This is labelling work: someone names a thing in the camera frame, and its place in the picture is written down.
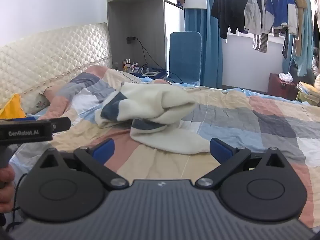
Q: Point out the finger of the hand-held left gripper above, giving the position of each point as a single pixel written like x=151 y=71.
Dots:
x=61 y=124
x=27 y=118

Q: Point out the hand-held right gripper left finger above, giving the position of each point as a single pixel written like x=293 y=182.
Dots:
x=105 y=148

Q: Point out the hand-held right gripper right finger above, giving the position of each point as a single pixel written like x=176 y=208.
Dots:
x=220 y=150

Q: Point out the white sweater with blue stripes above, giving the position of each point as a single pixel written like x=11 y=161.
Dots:
x=162 y=100

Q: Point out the person's left hand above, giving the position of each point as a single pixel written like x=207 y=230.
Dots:
x=6 y=180

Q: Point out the yellow cloth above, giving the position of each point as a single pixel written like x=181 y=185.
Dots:
x=12 y=110

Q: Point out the floral pillow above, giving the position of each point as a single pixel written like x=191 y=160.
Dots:
x=37 y=102

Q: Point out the patchwork checked duvet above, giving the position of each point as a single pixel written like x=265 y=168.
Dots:
x=250 y=120

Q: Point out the cream quilted headboard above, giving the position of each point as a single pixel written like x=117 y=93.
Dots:
x=50 y=55

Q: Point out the dark red box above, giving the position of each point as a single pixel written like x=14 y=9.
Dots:
x=280 y=90

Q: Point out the cluster of small bottles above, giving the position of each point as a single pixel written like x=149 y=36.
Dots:
x=127 y=65

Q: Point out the blue curtain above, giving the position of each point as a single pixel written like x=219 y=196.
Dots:
x=212 y=55

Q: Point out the crumpled clear plastic bag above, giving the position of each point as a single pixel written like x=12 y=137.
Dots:
x=285 y=77

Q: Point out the blue padded chair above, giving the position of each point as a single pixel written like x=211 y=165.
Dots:
x=185 y=55

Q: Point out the black plug charger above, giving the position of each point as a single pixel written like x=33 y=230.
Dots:
x=130 y=40

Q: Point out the striped hanging garment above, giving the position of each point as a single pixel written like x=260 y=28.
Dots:
x=260 y=42

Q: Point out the light blue hanging garment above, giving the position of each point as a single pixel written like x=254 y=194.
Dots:
x=303 y=42

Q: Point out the grey hanging jacket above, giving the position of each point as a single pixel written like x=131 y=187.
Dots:
x=252 y=10

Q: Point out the black hanging jacket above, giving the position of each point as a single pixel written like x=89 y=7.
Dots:
x=230 y=2

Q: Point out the small brown figurine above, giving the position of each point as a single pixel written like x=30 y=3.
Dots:
x=180 y=0

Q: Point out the blue and white jersey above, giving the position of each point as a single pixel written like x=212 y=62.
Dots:
x=277 y=2

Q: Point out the grey wall cabinet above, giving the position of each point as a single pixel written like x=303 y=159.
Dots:
x=140 y=17

